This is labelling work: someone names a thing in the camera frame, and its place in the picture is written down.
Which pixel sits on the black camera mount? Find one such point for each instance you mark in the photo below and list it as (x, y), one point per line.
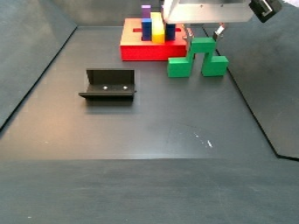
(264, 8)

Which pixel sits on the green arch-shaped block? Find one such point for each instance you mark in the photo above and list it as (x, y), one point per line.
(214, 65)

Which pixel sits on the blue right block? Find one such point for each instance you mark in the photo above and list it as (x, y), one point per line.
(169, 32)

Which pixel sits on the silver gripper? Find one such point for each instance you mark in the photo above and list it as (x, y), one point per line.
(206, 11)

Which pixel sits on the yellow arch block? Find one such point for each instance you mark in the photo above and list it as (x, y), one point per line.
(157, 28)

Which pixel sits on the red base board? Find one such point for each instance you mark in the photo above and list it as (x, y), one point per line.
(137, 50)

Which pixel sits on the black angle bracket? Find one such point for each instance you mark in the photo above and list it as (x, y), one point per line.
(109, 83)

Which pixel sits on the blue block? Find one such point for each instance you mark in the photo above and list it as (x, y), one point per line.
(169, 32)
(147, 29)

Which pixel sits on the blue left block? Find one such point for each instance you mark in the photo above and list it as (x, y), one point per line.
(147, 29)

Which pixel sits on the purple block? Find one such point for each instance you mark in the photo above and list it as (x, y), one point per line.
(145, 11)

